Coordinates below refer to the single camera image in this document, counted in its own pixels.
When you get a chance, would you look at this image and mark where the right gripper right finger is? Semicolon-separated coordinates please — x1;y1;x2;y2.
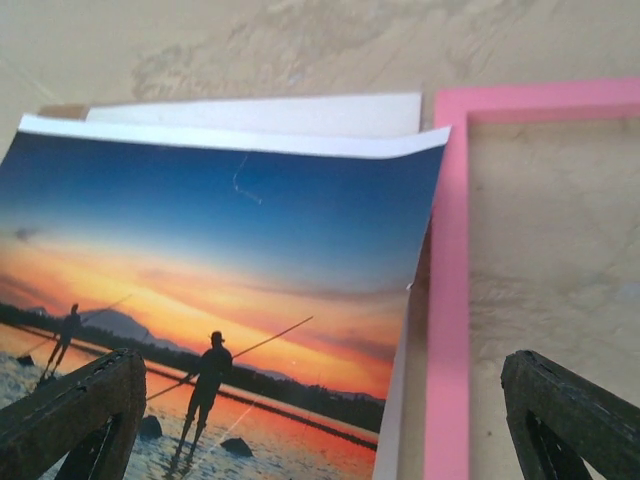
501;350;639;479

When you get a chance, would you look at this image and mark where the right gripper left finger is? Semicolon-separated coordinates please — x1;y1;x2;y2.
1;349;146;479

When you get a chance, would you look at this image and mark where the pink picture frame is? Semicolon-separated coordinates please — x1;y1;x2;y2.
423;77;639;480

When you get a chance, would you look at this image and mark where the sunset photo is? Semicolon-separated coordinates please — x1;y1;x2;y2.
1;115;451;479

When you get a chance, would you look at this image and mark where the white mat board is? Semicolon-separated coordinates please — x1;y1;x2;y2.
82;92;422;479

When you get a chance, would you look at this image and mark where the brown frame backing board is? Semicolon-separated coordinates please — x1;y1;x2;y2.
37;102;432;351

